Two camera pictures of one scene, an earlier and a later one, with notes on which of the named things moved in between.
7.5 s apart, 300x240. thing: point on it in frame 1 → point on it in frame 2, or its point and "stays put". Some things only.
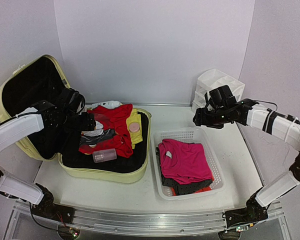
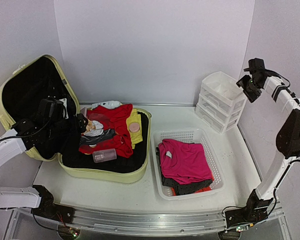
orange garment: x=173 y=193 stays put
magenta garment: x=184 y=162 stays put
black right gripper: x=200 y=118 → x=246 y=88
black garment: x=177 y=189 stays put
